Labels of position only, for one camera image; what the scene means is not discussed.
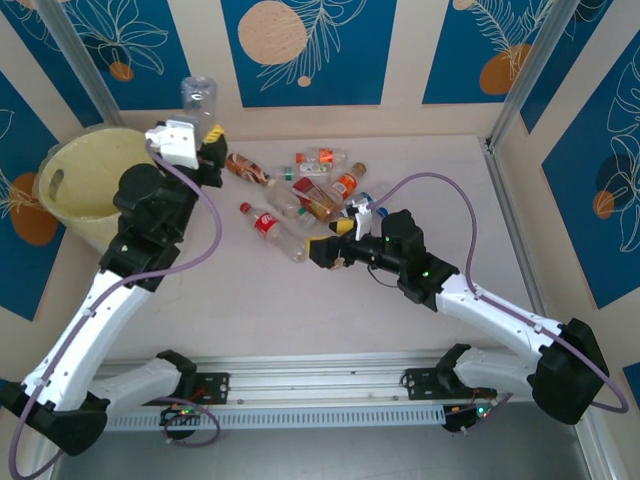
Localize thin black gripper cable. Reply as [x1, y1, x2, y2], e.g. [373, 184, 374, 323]
[367, 264, 401, 289]

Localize blue label clear bottle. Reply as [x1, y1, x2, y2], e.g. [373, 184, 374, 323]
[357, 180, 392, 217]

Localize controller board with LEDs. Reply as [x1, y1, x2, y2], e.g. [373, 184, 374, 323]
[442, 399, 501, 435]
[158, 405, 204, 427]

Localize aluminium side rail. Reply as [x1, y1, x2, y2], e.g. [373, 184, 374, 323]
[479, 137, 546, 301]

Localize white slotted cable duct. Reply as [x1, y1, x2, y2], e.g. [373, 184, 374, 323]
[102, 403, 449, 432]

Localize clear bottle white green label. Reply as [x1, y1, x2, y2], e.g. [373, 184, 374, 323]
[273, 162, 331, 182]

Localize red label cola bottle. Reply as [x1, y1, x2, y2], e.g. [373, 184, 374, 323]
[239, 201, 310, 264]

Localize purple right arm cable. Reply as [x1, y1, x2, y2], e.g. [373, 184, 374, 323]
[369, 172, 630, 416]

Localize brown patterned bottle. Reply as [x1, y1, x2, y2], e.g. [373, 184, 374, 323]
[227, 152, 279, 189]

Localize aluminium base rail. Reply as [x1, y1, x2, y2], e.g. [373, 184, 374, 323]
[94, 352, 506, 409]

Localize yellow plastic bin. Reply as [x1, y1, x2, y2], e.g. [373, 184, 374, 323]
[32, 124, 169, 251]

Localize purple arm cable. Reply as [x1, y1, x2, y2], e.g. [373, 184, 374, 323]
[369, 172, 630, 416]
[8, 142, 224, 479]

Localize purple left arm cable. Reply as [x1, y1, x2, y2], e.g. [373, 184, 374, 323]
[8, 142, 224, 479]

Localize clear bottle orange label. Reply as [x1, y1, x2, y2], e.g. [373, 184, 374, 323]
[293, 146, 348, 169]

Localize orange label bottle tan cap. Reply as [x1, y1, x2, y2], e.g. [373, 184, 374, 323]
[330, 160, 369, 199]

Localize aluminium frame post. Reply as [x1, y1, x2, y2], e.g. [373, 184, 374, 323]
[34, 0, 126, 129]
[487, 0, 589, 151]

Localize red label amber bottle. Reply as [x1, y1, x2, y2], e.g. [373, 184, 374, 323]
[291, 177, 346, 224]

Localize clear unlabelled bottle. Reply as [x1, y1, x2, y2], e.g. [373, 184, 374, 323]
[179, 75, 220, 132]

